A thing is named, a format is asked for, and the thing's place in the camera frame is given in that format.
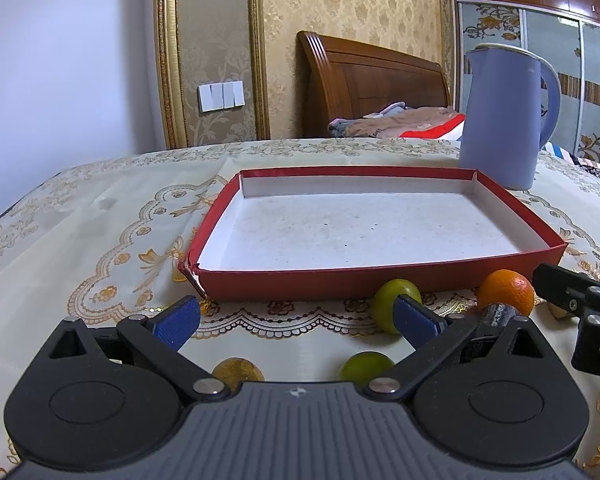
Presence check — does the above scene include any gold ornate wall frame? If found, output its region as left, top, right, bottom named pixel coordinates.
left=152, top=0, right=271, bottom=148

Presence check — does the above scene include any dark sugarcane piece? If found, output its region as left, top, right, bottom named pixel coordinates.
left=477, top=304, right=518, bottom=335

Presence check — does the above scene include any red cardboard tray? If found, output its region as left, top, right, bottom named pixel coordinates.
left=180, top=166, right=566, bottom=302

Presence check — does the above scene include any white wall switch panel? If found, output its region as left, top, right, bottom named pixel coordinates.
left=197, top=80, right=246, bottom=113

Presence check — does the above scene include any wooden bed headboard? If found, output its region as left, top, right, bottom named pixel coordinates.
left=297, top=30, right=452, bottom=139

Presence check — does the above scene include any green tomato with stem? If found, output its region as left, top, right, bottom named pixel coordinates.
left=339, top=351, right=394, bottom=388

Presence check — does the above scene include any striped bedding pile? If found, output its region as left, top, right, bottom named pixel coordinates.
left=327, top=102, right=465, bottom=140

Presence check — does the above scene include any floral sliding wardrobe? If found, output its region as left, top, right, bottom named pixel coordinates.
left=455, top=0, right=600, bottom=162

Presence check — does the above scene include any lavender electric kettle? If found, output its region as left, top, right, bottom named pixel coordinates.
left=458, top=42, right=562, bottom=191

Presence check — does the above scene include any green round tomato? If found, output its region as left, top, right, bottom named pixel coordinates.
left=370, top=278, right=422, bottom=335

